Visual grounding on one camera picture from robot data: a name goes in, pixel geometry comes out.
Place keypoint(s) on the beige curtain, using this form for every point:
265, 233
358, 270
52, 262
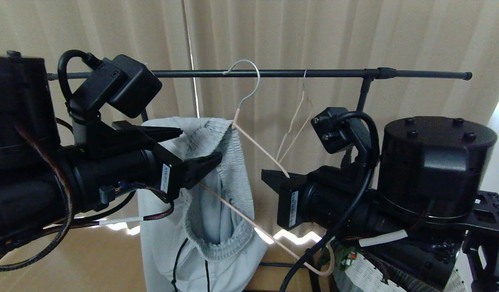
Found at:
355, 36

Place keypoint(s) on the black clothes rack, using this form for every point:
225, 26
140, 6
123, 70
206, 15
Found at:
314, 73

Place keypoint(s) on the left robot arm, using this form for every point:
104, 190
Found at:
18, 121

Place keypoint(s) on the pale grey shorts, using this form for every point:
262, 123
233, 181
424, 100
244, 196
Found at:
160, 243

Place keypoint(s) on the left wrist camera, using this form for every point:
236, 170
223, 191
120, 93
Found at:
132, 85

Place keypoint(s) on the white laundry basket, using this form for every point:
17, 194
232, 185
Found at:
367, 278

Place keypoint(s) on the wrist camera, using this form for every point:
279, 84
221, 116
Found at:
334, 129
132, 85

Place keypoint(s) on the green garment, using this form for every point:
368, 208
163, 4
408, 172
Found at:
343, 253

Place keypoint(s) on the pink clothes hanger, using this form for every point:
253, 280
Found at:
290, 127
269, 158

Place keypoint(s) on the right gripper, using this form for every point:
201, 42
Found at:
326, 202

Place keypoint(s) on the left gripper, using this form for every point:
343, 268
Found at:
119, 174

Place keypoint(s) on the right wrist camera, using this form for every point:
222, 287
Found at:
334, 129

